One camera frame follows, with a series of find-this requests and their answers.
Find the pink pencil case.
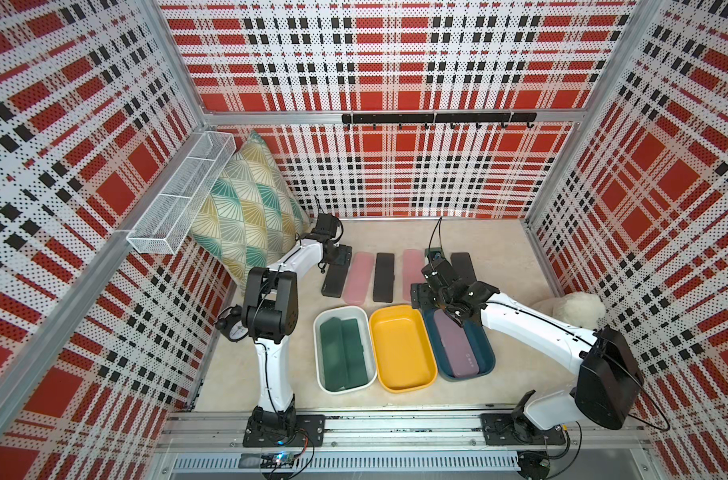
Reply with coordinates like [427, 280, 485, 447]
[343, 252, 376, 306]
[402, 249, 426, 302]
[434, 310, 479, 379]

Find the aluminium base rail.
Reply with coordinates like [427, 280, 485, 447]
[159, 407, 647, 454]

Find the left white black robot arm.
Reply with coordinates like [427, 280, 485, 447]
[241, 213, 344, 447]

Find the black hook rail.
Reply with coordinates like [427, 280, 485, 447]
[341, 112, 538, 127]

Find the white storage tray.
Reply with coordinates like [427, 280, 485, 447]
[314, 306, 378, 395]

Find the black pencil case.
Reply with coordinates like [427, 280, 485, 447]
[450, 252, 477, 285]
[321, 265, 349, 298]
[373, 252, 395, 303]

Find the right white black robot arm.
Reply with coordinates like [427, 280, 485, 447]
[412, 258, 643, 443]

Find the black alarm clock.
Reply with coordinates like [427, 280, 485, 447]
[215, 305, 248, 342]

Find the patterned throw pillow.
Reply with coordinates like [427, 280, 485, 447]
[189, 131, 310, 289]

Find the yellow storage tray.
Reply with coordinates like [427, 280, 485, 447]
[369, 304, 438, 394]

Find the teal storage tray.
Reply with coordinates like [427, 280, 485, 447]
[421, 310, 496, 382]

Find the white plush seal toy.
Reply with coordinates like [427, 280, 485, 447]
[532, 292, 607, 330]

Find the white wire mesh shelf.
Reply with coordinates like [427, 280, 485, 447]
[127, 131, 236, 255]

